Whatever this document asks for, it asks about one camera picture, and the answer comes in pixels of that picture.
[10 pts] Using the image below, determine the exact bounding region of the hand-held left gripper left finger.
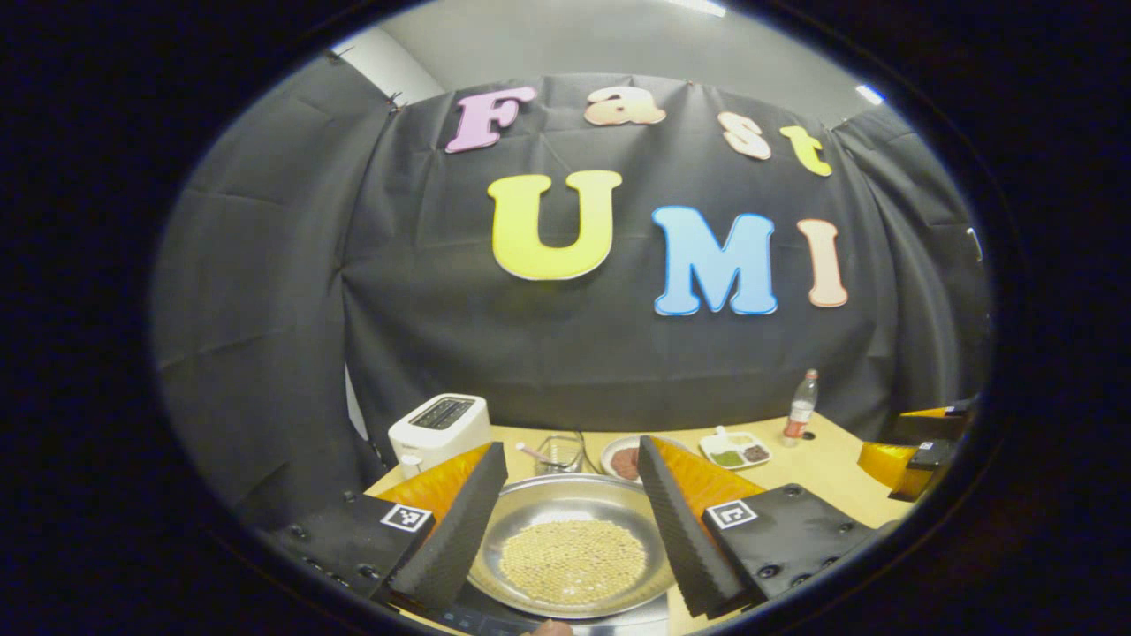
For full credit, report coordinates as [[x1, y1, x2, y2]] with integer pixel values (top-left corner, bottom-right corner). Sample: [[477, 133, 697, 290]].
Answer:
[[265, 442, 510, 619]]

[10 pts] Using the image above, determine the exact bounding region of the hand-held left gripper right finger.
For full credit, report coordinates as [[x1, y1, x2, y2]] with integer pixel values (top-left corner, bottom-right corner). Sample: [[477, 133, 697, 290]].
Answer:
[[636, 435, 884, 619]]

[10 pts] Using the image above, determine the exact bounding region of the black induction cooktop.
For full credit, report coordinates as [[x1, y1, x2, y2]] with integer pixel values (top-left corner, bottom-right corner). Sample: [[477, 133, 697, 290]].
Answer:
[[415, 583, 672, 636]]

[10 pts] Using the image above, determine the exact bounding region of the stainless steel pot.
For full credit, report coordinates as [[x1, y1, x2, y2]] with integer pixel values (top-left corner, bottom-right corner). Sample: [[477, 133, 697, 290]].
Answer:
[[467, 473, 679, 619]]

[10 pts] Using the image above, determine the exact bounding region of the white divided dish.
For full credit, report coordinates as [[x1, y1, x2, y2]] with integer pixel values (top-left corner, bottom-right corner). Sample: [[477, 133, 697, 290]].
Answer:
[[699, 426, 772, 470]]

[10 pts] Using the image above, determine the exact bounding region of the clear bottle with red label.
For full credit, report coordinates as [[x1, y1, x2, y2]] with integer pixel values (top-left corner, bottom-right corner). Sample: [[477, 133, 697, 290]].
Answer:
[[783, 369, 820, 448]]

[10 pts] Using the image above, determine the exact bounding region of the white toaster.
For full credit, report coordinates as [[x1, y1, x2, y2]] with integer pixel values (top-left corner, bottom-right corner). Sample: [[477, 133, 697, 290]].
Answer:
[[388, 393, 492, 479]]

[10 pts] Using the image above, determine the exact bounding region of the round white plate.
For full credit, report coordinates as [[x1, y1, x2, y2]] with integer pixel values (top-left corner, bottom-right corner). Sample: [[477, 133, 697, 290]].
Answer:
[[600, 434, 699, 485]]

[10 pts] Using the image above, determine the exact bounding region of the pile of yellow soybeans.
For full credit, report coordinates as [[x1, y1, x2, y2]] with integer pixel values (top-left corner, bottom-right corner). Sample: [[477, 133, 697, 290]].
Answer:
[[499, 519, 649, 607]]

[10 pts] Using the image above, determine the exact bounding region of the black backdrop cloth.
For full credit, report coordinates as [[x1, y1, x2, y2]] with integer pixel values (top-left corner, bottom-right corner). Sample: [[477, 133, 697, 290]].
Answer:
[[150, 53, 995, 531]]

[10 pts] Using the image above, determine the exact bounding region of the metal wire basket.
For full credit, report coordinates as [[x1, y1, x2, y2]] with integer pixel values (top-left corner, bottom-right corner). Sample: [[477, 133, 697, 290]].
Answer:
[[534, 433, 586, 476]]

